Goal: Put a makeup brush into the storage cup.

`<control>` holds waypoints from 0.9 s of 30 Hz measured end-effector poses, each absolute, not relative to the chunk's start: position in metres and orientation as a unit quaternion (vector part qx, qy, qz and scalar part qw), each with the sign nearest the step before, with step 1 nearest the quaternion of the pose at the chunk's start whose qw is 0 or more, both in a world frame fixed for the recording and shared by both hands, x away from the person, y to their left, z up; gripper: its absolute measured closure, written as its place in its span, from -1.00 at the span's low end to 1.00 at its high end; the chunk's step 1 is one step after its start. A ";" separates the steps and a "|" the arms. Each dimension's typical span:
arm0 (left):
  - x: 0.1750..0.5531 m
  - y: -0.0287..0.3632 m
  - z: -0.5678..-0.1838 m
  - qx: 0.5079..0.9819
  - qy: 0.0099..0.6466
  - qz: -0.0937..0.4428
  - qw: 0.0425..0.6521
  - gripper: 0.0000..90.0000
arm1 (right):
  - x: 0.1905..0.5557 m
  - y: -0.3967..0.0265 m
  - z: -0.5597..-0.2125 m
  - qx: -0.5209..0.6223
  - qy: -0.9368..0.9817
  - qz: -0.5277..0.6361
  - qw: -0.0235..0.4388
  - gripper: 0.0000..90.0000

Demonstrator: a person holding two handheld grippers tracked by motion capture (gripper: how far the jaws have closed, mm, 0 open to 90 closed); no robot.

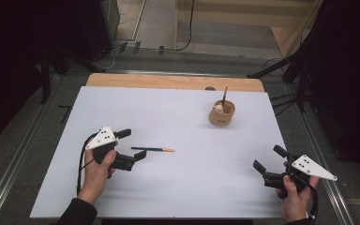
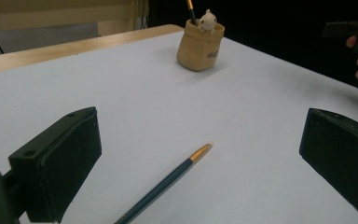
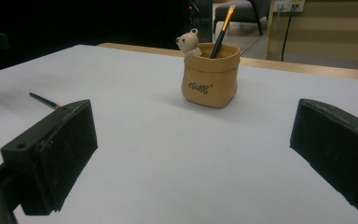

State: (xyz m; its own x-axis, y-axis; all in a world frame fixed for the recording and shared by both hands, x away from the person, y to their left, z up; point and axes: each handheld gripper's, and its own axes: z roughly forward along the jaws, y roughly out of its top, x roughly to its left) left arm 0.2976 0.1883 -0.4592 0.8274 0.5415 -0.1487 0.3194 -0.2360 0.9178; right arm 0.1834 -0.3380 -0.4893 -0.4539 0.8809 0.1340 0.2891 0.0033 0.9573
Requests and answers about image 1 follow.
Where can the dark curtain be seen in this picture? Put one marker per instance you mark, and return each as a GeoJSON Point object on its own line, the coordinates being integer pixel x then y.
{"type": "Point", "coordinates": [350, 78]}
{"type": "Point", "coordinates": [9, 62]}

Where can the black hex key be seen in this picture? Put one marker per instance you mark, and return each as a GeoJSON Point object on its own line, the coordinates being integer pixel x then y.
{"type": "Point", "coordinates": [66, 114]}

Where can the wooden pen holder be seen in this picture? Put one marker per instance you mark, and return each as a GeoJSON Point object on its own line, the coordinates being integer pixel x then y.
{"type": "Point", "coordinates": [220, 120]}

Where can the person's left hand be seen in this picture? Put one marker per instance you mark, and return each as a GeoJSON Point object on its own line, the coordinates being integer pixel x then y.
{"type": "Point", "coordinates": [95, 178]}

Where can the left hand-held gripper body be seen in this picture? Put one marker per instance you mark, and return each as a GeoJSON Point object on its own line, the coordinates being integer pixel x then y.
{"type": "Point", "coordinates": [101, 140]}

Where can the white table mat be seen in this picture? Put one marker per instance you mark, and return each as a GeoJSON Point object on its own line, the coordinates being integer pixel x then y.
{"type": "Point", "coordinates": [184, 187]}

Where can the black metal stand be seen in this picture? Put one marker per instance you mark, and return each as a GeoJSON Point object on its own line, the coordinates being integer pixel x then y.
{"type": "Point", "coordinates": [301, 90]}

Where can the wooden step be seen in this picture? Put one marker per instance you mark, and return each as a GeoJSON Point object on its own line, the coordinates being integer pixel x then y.
{"type": "Point", "coordinates": [247, 15]}

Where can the aluminium floor rail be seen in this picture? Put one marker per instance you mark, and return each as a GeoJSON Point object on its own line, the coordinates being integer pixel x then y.
{"type": "Point", "coordinates": [12, 165]}
{"type": "Point", "coordinates": [312, 140]}

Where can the person's right hand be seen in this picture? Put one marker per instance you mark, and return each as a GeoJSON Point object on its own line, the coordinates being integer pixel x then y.
{"type": "Point", "coordinates": [295, 206]}

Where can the black cabinet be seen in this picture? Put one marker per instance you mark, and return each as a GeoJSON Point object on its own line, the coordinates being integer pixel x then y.
{"type": "Point", "coordinates": [97, 25]}

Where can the black pencil with copper end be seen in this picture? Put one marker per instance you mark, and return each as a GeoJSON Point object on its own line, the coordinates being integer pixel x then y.
{"type": "Point", "coordinates": [153, 149]}
{"type": "Point", "coordinates": [224, 95]}

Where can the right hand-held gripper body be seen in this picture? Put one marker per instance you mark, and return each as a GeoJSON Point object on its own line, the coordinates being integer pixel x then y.
{"type": "Point", "coordinates": [309, 167]}

